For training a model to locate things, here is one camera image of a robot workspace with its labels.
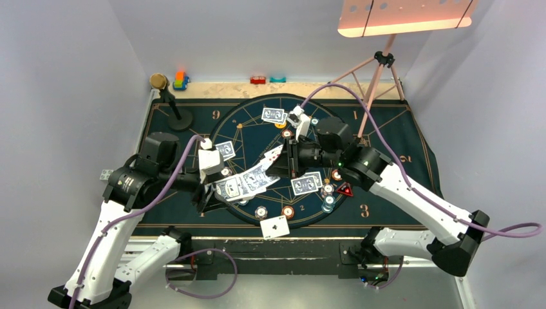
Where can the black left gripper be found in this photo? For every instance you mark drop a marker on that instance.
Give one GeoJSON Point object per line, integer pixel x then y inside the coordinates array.
{"type": "Point", "coordinates": [205, 201]}

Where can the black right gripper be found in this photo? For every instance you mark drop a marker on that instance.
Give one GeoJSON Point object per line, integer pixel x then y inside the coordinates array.
{"type": "Point", "coordinates": [289, 161]}

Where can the blue playing card deck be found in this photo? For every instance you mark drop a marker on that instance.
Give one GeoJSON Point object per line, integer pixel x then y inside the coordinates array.
{"type": "Point", "coordinates": [232, 188]}

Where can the face down card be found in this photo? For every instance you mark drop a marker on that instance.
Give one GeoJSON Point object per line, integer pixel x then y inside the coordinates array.
{"type": "Point", "coordinates": [257, 180]}

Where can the blue card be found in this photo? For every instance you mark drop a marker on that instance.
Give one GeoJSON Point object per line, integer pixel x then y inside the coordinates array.
{"type": "Point", "coordinates": [304, 185]}
{"type": "Point", "coordinates": [273, 115]}
{"type": "Point", "coordinates": [226, 150]}

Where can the four of clubs card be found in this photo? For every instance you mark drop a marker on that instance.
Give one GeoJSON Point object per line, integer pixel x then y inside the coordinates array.
{"type": "Point", "coordinates": [274, 227]}

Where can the red triangular dealer button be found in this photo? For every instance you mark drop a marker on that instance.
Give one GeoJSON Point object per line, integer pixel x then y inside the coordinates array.
{"type": "Point", "coordinates": [345, 189]}

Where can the nine of diamonds card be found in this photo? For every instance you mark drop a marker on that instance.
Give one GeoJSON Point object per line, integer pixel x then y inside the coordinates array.
{"type": "Point", "coordinates": [270, 157]}

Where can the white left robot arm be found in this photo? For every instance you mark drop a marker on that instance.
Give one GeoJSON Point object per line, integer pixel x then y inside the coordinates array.
{"type": "Point", "coordinates": [162, 164]}

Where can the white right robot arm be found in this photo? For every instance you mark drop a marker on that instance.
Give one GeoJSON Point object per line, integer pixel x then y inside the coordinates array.
{"type": "Point", "coordinates": [451, 236]}

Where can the dark green rectangular poker mat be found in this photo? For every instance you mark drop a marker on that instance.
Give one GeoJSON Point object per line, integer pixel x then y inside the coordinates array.
{"type": "Point", "coordinates": [392, 131]}

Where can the orange chip stack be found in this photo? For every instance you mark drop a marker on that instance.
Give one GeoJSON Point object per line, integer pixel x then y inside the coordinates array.
{"type": "Point", "coordinates": [288, 212]}

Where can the round blue poker mat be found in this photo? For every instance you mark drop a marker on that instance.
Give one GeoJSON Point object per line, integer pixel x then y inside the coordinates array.
{"type": "Point", "coordinates": [252, 138]}

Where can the teal toy block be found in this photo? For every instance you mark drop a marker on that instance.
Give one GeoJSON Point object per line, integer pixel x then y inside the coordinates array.
{"type": "Point", "coordinates": [277, 79]}

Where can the red toy block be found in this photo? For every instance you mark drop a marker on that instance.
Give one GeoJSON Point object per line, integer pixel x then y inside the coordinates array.
{"type": "Point", "coordinates": [258, 79]}

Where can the grey lego brick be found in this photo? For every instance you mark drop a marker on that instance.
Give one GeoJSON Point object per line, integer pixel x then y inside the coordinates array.
{"type": "Point", "coordinates": [105, 174]}

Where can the orange blue toy block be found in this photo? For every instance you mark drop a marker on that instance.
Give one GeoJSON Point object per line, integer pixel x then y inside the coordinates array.
{"type": "Point", "coordinates": [181, 80]}

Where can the gold round microphone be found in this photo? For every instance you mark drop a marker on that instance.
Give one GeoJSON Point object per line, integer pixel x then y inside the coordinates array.
{"type": "Point", "coordinates": [158, 81]}

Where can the pink tripod stand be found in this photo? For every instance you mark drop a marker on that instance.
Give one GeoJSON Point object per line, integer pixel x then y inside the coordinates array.
{"type": "Point", "coordinates": [384, 59]}

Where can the pink perforated light panel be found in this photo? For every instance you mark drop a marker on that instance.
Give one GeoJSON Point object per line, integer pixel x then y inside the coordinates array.
{"type": "Point", "coordinates": [386, 17]}

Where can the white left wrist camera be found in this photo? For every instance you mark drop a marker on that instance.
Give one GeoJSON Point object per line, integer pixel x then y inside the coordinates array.
{"type": "Point", "coordinates": [210, 160]}

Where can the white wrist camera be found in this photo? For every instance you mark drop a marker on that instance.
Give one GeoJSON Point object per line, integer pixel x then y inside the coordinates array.
{"type": "Point", "coordinates": [300, 121]}
{"type": "Point", "coordinates": [210, 160]}

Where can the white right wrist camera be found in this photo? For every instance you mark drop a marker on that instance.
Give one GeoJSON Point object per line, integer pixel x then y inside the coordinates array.
{"type": "Point", "coordinates": [300, 121]}

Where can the aluminium frame rail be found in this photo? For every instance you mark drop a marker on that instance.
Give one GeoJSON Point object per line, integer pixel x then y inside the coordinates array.
{"type": "Point", "coordinates": [296, 273]}

